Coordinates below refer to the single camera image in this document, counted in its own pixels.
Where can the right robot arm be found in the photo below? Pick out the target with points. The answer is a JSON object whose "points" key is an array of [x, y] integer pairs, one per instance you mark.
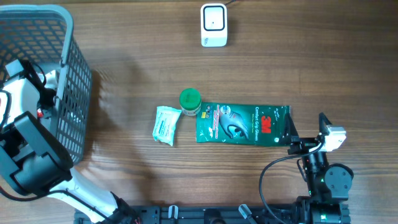
{"points": [[328, 184]]}

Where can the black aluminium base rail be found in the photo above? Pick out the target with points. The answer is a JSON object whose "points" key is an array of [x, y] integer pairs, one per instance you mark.
{"points": [[287, 213]]}

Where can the grey plastic mesh basket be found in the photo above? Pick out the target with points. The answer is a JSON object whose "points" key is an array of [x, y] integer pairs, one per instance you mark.
{"points": [[43, 34]]}

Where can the white barcode scanner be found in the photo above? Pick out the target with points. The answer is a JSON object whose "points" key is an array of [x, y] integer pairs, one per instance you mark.
{"points": [[214, 25]]}

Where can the white teal wipes pack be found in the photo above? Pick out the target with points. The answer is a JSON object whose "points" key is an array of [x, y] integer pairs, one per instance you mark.
{"points": [[165, 124]]}

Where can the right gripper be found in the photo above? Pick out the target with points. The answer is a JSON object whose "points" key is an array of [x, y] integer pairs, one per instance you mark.
{"points": [[302, 144]]}

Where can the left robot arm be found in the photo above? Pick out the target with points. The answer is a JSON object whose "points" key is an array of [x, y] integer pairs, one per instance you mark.
{"points": [[34, 163]]}

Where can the green lid jar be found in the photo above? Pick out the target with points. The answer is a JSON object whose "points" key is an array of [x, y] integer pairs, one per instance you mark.
{"points": [[190, 101]]}

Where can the green 3M gloves package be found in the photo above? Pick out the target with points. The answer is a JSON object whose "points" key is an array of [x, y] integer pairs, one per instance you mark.
{"points": [[258, 125]]}

